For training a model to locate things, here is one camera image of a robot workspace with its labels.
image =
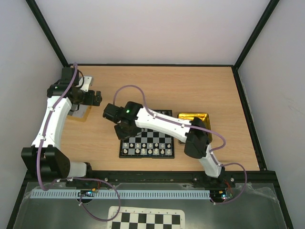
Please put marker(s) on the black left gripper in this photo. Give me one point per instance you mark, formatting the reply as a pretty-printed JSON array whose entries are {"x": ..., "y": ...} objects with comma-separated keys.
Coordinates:
[{"x": 97, "y": 99}]

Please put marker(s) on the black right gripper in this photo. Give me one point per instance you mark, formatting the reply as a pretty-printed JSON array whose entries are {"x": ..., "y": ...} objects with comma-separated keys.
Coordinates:
[{"x": 122, "y": 131}]

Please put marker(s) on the black grey chess board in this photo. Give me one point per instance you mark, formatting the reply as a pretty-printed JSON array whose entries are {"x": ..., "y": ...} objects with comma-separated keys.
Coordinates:
[{"x": 148, "y": 136}]

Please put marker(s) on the gold metal tray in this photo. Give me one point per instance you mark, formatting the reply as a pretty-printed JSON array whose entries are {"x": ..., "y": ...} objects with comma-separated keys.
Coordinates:
[{"x": 198, "y": 120}]

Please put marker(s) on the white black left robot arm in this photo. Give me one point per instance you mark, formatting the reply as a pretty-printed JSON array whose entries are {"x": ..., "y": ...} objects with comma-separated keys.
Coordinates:
[{"x": 70, "y": 95}]

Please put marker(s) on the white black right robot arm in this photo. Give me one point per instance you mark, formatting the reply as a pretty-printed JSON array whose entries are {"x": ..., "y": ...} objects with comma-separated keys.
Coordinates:
[{"x": 134, "y": 116}]

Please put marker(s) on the checkered calibration board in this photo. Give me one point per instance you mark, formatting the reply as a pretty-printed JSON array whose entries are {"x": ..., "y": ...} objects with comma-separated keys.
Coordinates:
[{"x": 145, "y": 218}]

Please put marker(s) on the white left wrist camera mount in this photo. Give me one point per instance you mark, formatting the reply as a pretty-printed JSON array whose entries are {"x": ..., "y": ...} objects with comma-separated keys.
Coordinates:
[{"x": 85, "y": 83}]

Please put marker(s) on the black mounting rail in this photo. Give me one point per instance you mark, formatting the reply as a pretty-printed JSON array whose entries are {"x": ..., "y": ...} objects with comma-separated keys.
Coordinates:
[{"x": 194, "y": 178}]

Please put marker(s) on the white slotted cable duct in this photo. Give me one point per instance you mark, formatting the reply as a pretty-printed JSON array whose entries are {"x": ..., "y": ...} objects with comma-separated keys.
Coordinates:
[{"x": 123, "y": 194}]

